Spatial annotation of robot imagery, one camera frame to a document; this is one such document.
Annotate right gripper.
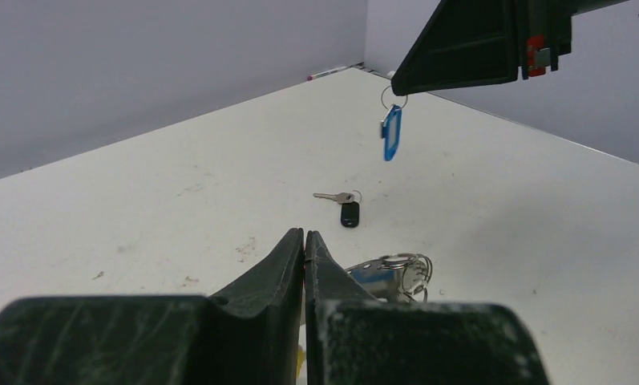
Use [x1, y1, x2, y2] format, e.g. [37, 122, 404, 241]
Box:
[390, 0, 622, 96]

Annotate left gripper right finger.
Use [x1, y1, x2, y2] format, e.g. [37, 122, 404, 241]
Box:
[305, 231, 548, 384]

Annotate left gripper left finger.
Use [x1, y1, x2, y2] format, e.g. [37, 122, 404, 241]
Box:
[0, 229, 304, 384]

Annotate metal key ring plate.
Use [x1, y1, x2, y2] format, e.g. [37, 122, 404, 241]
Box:
[346, 253, 433, 303]

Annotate blue tagged key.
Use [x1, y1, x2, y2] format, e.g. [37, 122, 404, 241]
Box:
[380, 86, 408, 162]

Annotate black tagged key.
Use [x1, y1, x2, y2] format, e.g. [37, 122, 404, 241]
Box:
[313, 190, 362, 229]

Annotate red white marker pen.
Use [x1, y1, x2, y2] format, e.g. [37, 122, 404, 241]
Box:
[306, 66, 350, 81]

